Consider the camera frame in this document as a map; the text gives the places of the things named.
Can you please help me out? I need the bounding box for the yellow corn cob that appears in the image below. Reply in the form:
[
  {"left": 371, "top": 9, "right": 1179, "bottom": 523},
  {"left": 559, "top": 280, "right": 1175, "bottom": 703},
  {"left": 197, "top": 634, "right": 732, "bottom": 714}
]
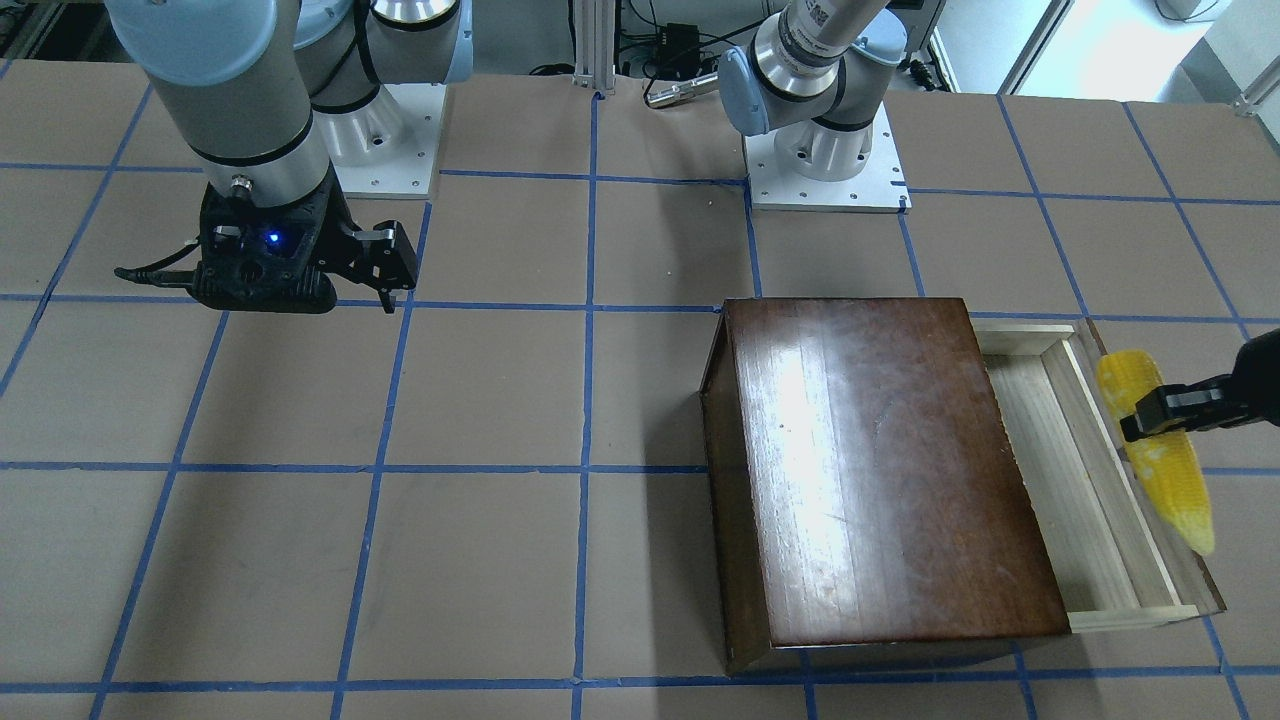
[{"left": 1094, "top": 348, "right": 1216, "bottom": 555}]

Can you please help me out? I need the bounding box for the dark wooden drawer cabinet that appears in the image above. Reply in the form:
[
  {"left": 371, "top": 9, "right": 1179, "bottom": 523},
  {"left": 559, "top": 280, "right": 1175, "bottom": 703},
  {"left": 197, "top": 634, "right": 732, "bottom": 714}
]
[{"left": 699, "top": 297, "right": 1071, "bottom": 676}]

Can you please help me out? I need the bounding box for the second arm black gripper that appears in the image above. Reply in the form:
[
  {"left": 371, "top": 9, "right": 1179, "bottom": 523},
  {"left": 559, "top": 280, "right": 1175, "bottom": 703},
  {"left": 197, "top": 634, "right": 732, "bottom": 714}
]
[{"left": 1230, "top": 331, "right": 1279, "bottom": 427}]

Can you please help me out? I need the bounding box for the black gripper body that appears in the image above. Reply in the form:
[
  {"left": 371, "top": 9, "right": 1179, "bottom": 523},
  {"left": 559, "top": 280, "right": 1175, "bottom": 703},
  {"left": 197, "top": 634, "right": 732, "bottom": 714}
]
[{"left": 189, "top": 168, "right": 381, "bottom": 314}]

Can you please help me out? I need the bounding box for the light wooden drawer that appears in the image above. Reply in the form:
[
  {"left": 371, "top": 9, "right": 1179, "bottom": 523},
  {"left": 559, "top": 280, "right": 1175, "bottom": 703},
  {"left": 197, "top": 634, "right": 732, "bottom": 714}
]
[{"left": 972, "top": 318, "right": 1228, "bottom": 634}]

